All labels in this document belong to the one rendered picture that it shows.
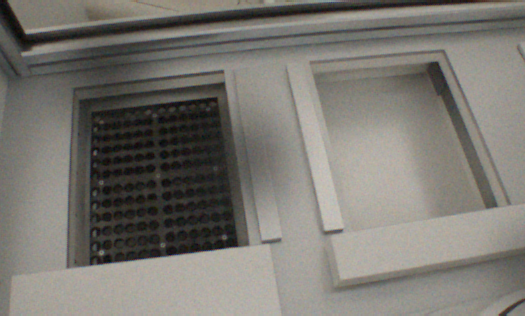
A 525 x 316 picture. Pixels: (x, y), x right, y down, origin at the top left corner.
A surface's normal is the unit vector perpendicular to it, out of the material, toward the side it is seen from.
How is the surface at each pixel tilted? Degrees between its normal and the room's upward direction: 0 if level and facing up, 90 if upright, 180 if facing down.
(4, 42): 90
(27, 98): 0
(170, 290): 0
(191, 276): 0
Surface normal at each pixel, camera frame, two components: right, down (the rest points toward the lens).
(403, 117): 0.02, -0.47
